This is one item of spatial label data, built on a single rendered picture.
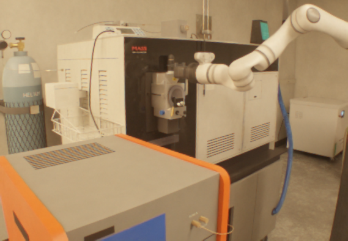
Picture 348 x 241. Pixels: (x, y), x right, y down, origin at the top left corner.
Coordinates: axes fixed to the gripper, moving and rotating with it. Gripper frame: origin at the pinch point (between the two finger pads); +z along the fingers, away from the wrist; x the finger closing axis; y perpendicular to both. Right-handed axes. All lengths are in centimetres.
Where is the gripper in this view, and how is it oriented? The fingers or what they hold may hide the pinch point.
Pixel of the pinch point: (169, 65)
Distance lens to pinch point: 119.1
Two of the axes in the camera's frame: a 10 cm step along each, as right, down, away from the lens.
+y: 0.0, 9.8, 1.8
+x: 7.4, -1.2, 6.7
